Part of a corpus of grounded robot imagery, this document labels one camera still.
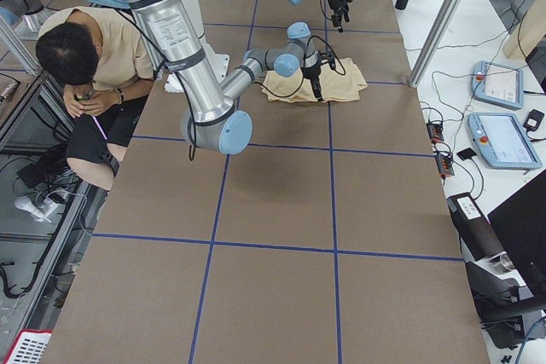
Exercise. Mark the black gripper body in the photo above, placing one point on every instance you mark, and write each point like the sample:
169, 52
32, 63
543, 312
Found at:
334, 4
311, 71

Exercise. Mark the cream long-sleeve printed shirt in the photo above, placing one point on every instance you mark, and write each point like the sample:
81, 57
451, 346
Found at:
341, 87

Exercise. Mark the orange terminal board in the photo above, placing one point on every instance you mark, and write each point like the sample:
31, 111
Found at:
441, 150

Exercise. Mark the blue teach pendant far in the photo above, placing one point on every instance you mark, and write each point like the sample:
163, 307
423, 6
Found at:
498, 84

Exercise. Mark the blue teach pendant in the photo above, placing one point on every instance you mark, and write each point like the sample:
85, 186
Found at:
498, 84
502, 142

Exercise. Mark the blue teach pendant near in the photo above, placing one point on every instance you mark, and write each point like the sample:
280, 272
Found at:
502, 142

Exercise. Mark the seated person beige shirt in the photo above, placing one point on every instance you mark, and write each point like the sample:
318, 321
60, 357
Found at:
97, 52

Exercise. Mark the small black adapter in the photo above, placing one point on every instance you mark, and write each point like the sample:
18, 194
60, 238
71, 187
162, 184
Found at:
533, 120

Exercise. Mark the black cardboard box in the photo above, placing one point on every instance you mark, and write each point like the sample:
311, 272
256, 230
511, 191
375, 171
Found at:
473, 226

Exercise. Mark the black monitor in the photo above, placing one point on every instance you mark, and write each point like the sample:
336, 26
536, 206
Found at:
519, 224

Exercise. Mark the white power strip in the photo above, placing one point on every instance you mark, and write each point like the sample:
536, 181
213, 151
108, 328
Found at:
42, 212

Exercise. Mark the red white plastic basket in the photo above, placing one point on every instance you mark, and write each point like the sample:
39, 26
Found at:
28, 347

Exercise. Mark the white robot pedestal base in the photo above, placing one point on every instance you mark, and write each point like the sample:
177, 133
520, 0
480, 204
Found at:
196, 69

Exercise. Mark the aluminium frame post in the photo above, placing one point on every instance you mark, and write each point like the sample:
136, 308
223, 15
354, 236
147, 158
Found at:
442, 20

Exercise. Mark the wooden post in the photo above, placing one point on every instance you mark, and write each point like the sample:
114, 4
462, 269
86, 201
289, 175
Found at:
527, 34

